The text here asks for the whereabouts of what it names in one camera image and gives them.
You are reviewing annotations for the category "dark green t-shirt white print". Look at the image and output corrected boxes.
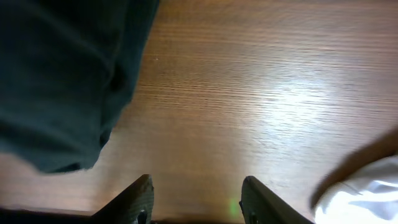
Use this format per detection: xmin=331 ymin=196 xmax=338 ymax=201
xmin=1 ymin=0 xmax=159 ymax=173

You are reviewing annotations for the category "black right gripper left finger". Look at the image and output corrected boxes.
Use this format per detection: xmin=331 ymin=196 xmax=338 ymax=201
xmin=91 ymin=174 xmax=154 ymax=224

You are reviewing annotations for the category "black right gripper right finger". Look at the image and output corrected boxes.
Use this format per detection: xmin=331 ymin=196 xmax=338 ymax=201
xmin=239 ymin=175 xmax=313 ymax=224

